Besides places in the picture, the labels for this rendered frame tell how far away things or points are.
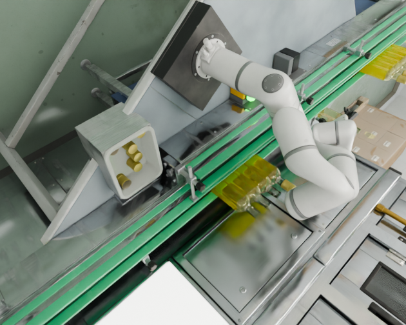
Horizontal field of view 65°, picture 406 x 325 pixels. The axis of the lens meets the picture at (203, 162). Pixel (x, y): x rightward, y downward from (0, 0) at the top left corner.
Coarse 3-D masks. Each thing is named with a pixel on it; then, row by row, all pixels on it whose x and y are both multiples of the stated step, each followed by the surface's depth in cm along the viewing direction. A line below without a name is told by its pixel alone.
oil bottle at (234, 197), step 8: (224, 184) 118; (232, 184) 118; (216, 192) 120; (224, 192) 116; (232, 192) 115; (240, 192) 115; (224, 200) 118; (232, 200) 114; (240, 200) 113; (248, 200) 113; (240, 208) 113
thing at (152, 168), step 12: (120, 144) 91; (144, 144) 106; (156, 144) 101; (108, 156) 90; (120, 156) 103; (144, 156) 111; (156, 156) 105; (108, 168) 92; (120, 168) 106; (144, 168) 112; (156, 168) 111; (132, 180) 109; (144, 180) 109; (120, 192) 101; (132, 192) 106
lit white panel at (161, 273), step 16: (160, 272) 112; (176, 272) 112; (144, 288) 109; (160, 288) 108; (176, 288) 108; (192, 288) 108; (128, 304) 106; (144, 304) 105; (160, 304) 105; (176, 304) 105; (192, 304) 104; (208, 304) 104; (112, 320) 102; (128, 320) 102; (144, 320) 102; (160, 320) 102; (176, 320) 101; (192, 320) 101; (208, 320) 101; (224, 320) 100
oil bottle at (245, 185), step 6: (234, 174) 121; (240, 174) 121; (228, 180) 120; (234, 180) 119; (240, 180) 119; (246, 180) 119; (240, 186) 117; (246, 186) 117; (252, 186) 117; (246, 192) 115; (252, 192) 115; (258, 192) 115; (252, 198) 115
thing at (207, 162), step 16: (400, 16) 176; (384, 32) 164; (368, 48) 155; (336, 64) 147; (304, 80) 140; (320, 80) 139; (240, 128) 122; (256, 128) 121; (224, 144) 117; (240, 144) 116; (208, 160) 112; (224, 160) 111
